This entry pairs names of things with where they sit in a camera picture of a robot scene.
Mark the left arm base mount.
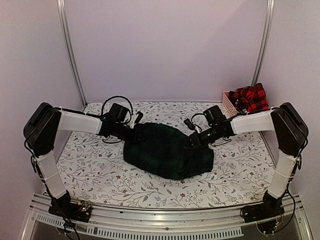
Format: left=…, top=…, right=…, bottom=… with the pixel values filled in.
left=48, top=197, right=92, bottom=223

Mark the right aluminium frame post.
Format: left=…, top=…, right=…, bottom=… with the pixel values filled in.
left=251, top=0, right=275, bottom=87

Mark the floral patterned table mat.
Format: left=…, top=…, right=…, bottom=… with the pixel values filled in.
left=57, top=102, right=275, bottom=209

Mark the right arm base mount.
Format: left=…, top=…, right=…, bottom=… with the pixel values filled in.
left=240, top=197, right=285, bottom=235

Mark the front aluminium rail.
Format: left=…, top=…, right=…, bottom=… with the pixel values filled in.
left=21, top=193, right=315, bottom=240

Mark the aluminium frame post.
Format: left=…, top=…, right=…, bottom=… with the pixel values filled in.
left=56, top=0, right=88, bottom=107
left=251, top=0, right=275, bottom=87

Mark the pink plastic basket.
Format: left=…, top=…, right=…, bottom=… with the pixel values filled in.
left=222, top=91, right=239, bottom=117

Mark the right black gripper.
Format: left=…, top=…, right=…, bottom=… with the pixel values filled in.
left=181, top=124, right=221, bottom=150

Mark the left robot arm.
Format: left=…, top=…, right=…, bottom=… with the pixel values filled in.
left=23, top=102, right=143, bottom=217

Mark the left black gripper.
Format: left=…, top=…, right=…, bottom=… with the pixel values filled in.
left=113, top=122, right=147, bottom=144

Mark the dark green plaid skirt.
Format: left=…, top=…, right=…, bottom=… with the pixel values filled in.
left=123, top=122, right=214, bottom=181

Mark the red black plaid shirt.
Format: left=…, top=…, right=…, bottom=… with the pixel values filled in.
left=228, top=83, right=269, bottom=113

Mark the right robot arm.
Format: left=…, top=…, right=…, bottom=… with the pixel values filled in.
left=184, top=102, right=309, bottom=218

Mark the left aluminium frame post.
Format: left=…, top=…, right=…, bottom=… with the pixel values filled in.
left=56, top=0, right=88, bottom=107

